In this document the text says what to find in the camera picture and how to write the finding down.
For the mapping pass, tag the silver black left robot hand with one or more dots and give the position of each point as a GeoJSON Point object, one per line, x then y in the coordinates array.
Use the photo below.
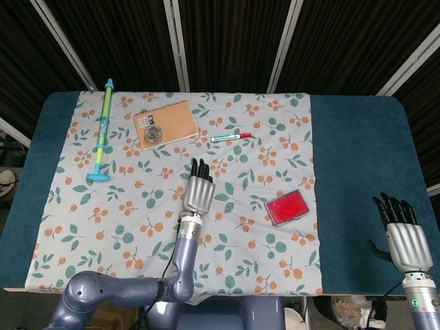
{"type": "Point", "coordinates": [199, 194]}

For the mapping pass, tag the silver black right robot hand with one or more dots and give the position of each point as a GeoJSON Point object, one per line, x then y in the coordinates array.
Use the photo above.
{"type": "Point", "coordinates": [409, 244]}

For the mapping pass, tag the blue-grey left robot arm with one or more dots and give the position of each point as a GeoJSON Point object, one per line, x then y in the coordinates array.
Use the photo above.
{"type": "Point", "coordinates": [113, 288]}

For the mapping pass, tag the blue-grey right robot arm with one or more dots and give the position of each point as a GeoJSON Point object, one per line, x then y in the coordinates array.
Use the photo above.
{"type": "Point", "coordinates": [421, 302]}

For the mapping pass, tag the floral printed tablecloth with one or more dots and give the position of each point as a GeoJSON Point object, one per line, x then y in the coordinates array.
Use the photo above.
{"type": "Point", "coordinates": [240, 254]}

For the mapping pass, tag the green blue toy syringe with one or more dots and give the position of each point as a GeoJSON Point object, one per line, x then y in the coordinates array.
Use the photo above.
{"type": "Point", "coordinates": [102, 127]}

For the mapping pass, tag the red capped marker pen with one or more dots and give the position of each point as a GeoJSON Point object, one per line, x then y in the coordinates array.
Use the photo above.
{"type": "Point", "coordinates": [228, 138]}

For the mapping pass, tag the clear round box of clips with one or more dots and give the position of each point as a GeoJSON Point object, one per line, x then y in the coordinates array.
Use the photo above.
{"type": "Point", "coordinates": [153, 134]}

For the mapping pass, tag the brown spiral notebook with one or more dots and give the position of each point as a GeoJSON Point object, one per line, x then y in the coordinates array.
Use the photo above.
{"type": "Point", "coordinates": [175, 120]}

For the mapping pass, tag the clear plastic bag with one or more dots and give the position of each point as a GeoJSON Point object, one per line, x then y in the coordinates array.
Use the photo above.
{"type": "Point", "coordinates": [350, 309]}

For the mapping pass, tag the red ink pad case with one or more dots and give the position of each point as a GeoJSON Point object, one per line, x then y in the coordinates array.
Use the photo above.
{"type": "Point", "coordinates": [286, 208]}

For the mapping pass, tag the teal felt table cover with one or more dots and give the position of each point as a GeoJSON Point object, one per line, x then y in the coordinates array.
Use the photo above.
{"type": "Point", "coordinates": [357, 154]}

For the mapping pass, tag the blue-grey robot torso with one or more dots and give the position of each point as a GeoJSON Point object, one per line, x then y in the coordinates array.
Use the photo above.
{"type": "Point", "coordinates": [220, 314]}

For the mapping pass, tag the white round bin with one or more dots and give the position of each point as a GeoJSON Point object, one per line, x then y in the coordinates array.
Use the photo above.
{"type": "Point", "coordinates": [294, 319]}

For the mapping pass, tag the cardboard box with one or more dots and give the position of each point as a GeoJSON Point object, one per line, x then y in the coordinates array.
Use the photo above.
{"type": "Point", "coordinates": [117, 318]}

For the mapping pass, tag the dark folding partition screen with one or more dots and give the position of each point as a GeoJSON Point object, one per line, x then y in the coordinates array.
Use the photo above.
{"type": "Point", "coordinates": [233, 41]}

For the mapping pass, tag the white shoe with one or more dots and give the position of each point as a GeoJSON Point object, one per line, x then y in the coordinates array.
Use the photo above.
{"type": "Point", "coordinates": [7, 180]}

